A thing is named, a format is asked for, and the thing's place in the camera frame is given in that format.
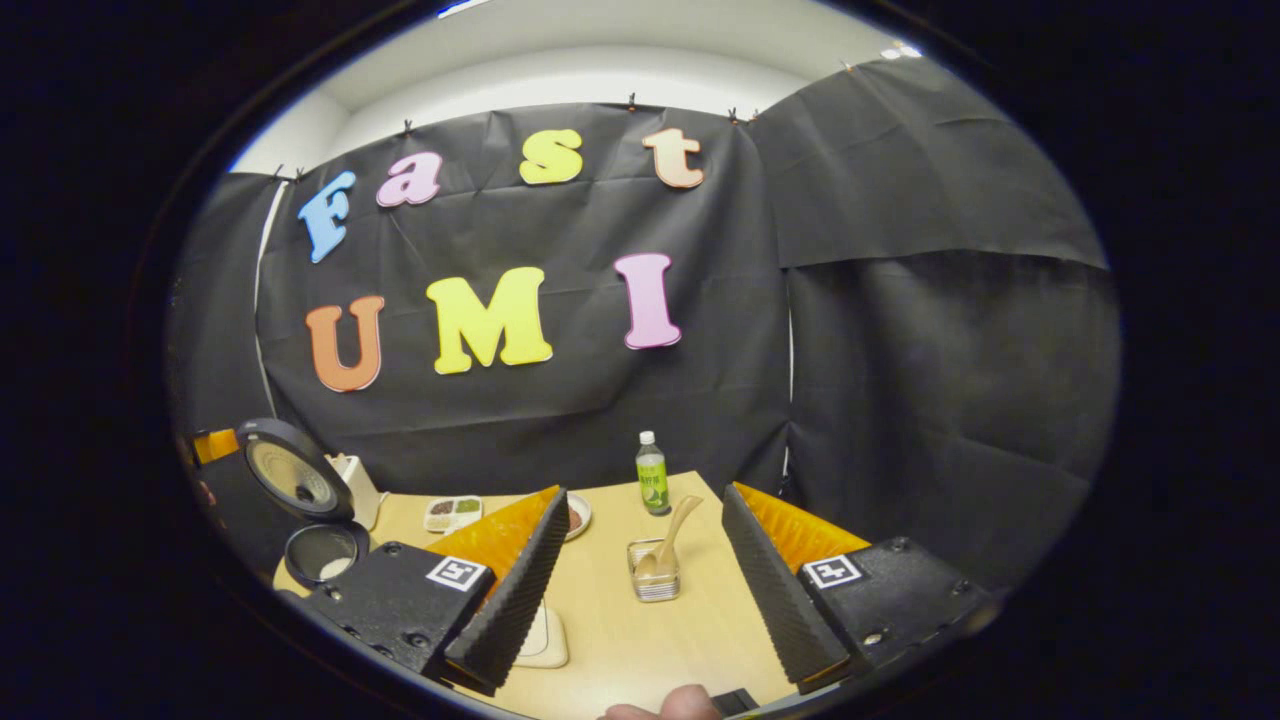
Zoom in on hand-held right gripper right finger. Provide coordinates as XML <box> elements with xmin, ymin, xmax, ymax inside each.
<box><xmin>722</xmin><ymin>481</ymin><xmax>1001</xmax><ymax>696</ymax></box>

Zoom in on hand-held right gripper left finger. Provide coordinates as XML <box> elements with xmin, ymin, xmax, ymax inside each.
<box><xmin>300</xmin><ymin>485</ymin><xmax>571</xmax><ymax>698</ymax></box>

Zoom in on dark grey rice cooker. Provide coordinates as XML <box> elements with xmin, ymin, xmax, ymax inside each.
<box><xmin>237</xmin><ymin>418</ymin><xmax>373</xmax><ymax>593</ymax></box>

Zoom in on clear chopstick holder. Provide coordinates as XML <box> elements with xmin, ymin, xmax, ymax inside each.
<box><xmin>627</xmin><ymin>538</ymin><xmax>682</xmax><ymax>603</ymax></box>

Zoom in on wooden spoon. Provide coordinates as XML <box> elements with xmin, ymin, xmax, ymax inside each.
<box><xmin>636</xmin><ymin>495</ymin><xmax>704</xmax><ymax>581</ymax></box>

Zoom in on beige rice tray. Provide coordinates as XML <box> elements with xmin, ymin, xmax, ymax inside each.
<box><xmin>510</xmin><ymin>600</ymin><xmax>570</xmax><ymax>669</ymax></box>

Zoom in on white divided grain tray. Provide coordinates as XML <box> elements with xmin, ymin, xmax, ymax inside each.
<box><xmin>424</xmin><ymin>496</ymin><xmax>484</xmax><ymax>534</ymax></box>

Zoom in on white slotted box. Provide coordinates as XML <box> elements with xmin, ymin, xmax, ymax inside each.
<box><xmin>330</xmin><ymin>453</ymin><xmax>386</xmax><ymax>531</ymax></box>

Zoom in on green drink bottle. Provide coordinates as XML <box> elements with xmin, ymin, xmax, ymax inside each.
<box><xmin>636</xmin><ymin>431</ymin><xmax>672</xmax><ymax>517</ymax></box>

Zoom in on black backdrop cloth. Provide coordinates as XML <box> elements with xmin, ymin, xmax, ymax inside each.
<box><xmin>165</xmin><ymin>55</ymin><xmax>1121</xmax><ymax>591</ymax></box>

